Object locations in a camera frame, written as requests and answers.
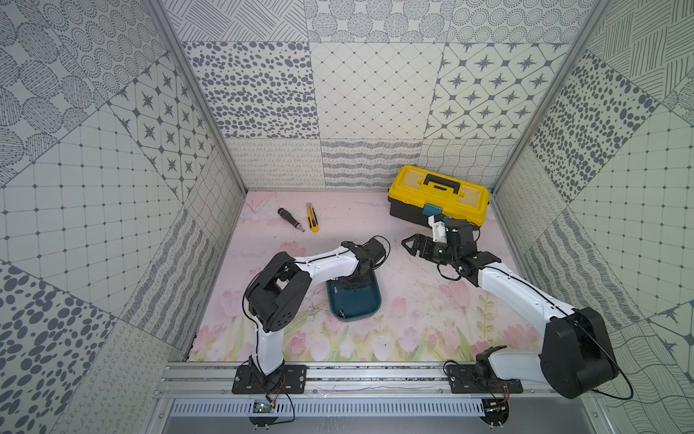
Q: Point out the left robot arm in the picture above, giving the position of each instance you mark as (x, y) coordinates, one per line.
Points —
(274, 297)

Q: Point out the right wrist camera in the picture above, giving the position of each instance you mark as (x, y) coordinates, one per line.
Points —
(438, 225)

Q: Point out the right controller board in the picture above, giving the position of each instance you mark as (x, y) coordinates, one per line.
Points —
(495, 413)

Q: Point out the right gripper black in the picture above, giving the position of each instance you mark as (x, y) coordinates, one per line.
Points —
(424, 249)

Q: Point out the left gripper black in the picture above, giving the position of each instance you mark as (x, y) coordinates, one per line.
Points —
(363, 268)

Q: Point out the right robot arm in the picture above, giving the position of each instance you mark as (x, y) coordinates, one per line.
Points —
(575, 354)

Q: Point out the white slotted cable duct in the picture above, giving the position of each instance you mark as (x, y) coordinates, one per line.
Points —
(326, 407)

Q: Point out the controller board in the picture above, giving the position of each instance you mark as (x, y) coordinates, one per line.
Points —
(495, 413)
(263, 414)

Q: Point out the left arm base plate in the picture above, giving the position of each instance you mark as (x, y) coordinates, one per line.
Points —
(269, 378)

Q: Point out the yellow black toolbox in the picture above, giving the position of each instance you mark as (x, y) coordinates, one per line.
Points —
(417, 194)

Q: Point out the yellow utility knife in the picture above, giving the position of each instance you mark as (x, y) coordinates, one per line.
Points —
(312, 218)

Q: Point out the aluminium mounting rail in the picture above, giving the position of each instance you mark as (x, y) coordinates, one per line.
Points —
(343, 380)

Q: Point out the left controller board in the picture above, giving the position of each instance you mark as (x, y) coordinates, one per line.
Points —
(263, 414)

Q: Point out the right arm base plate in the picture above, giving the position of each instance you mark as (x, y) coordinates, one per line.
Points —
(484, 378)

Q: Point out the teal plastic storage tray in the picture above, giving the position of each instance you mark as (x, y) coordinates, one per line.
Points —
(349, 305)

